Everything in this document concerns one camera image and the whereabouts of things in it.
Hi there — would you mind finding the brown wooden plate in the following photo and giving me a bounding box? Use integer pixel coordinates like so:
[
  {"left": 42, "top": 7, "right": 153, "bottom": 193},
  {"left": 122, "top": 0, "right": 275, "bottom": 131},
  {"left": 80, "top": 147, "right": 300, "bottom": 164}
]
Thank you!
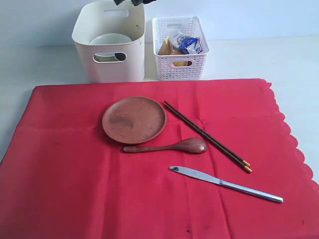
[{"left": 102, "top": 96, "right": 167, "bottom": 144}]

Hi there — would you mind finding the silver table knife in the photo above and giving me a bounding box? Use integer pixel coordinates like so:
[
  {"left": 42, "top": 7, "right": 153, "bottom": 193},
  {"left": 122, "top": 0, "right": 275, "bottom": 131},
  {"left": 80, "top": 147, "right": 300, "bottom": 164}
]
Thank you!
[{"left": 168, "top": 166, "right": 284, "bottom": 203}]

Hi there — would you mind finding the blue white milk carton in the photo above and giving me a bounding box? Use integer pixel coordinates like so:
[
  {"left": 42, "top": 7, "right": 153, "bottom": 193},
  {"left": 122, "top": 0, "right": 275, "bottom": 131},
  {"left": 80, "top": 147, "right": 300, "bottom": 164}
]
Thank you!
[{"left": 169, "top": 32, "right": 203, "bottom": 54}]

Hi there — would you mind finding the yellow cheese wedge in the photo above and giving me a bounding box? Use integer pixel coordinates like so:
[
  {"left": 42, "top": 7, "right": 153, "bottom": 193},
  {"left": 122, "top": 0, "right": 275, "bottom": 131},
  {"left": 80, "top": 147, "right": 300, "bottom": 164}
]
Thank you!
[{"left": 158, "top": 36, "right": 177, "bottom": 55}]

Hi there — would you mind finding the brown wooden spoon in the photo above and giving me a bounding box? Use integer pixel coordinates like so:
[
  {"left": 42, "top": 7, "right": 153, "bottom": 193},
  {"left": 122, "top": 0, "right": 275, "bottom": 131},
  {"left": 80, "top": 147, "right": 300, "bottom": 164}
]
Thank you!
[{"left": 123, "top": 138, "right": 207, "bottom": 154}]

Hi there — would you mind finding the yellow lemon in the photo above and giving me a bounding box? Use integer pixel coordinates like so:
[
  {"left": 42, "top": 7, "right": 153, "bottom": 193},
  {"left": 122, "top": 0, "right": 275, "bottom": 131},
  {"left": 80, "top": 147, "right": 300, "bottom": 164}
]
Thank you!
[{"left": 170, "top": 51, "right": 192, "bottom": 67}]

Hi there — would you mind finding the white perforated plastic basket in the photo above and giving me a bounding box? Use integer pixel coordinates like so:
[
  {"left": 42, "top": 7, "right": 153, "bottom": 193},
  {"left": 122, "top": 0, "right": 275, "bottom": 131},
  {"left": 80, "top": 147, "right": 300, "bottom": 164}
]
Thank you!
[{"left": 152, "top": 16, "right": 210, "bottom": 80}]

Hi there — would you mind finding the pale green ceramic bowl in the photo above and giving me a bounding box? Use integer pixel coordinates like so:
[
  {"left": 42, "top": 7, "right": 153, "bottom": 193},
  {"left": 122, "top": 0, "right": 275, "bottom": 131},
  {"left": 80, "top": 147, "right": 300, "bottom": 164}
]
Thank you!
[{"left": 89, "top": 33, "right": 132, "bottom": 62}]

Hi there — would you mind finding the cream plastic bin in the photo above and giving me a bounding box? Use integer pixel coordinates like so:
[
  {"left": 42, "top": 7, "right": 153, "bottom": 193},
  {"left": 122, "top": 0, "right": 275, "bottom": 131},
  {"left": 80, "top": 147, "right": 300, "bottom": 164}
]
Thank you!
[{"left": 72, "top": 0, "right": 145, "bottom": 83}]

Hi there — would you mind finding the stainless steel cup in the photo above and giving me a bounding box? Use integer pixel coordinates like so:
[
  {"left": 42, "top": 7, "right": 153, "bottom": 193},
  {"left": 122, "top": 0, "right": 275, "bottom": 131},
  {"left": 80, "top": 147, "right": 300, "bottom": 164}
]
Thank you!
[{"left": 114, "top": 52, "right": 127, "bottom": 61}]

